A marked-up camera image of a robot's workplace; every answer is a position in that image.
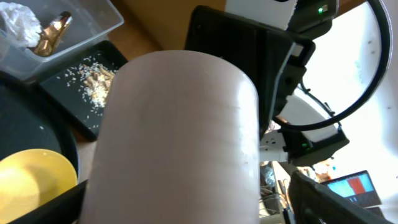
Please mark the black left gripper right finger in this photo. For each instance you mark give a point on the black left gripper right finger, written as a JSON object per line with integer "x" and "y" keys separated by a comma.
{"x": 314, "y": 203}

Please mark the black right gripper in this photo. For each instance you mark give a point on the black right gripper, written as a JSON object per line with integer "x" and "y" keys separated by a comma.
{"x": 273, "y": 59}

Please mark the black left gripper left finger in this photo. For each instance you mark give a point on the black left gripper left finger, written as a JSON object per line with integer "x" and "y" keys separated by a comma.
{"x": 65, "y": 208}

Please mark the yellow bowl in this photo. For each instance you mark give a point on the yellow bowl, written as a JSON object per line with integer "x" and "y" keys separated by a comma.
{"x": 31, "y": 178}

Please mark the pink cup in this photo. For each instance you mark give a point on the pink cup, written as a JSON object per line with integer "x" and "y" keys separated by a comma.
{"x": 179, "y": 143}

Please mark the brown gold coffee sachet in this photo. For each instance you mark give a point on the brown gold coffee sachet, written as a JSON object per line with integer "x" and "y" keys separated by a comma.
{"x": 51, "y": 36}

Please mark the white napkin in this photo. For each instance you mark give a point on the white napkin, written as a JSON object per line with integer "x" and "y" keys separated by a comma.
{"x": 21, "y": 24}

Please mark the food scraps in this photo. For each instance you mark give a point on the food scraps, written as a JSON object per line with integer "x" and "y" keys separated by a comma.
{"x": 94, "y": 84}

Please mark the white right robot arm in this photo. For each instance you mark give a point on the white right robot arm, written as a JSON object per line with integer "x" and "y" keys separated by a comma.
{"x": 294, "y": 130}

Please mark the laptop with coloured screen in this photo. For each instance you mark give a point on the laptop with coloured screen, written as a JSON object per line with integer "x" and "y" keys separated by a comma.
{"x": 359, "y": 189}

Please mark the black round tray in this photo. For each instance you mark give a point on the black round tray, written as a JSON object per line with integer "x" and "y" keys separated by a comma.
{"x": 28, "y": 121}

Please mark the black rectangular tray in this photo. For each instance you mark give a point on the black rectangular tray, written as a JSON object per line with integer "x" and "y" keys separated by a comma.
{"x": 52, "y": 90}

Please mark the clear plastic bin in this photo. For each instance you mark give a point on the clear plastic bin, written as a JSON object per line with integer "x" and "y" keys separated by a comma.
{"x": 75, "y": 25}

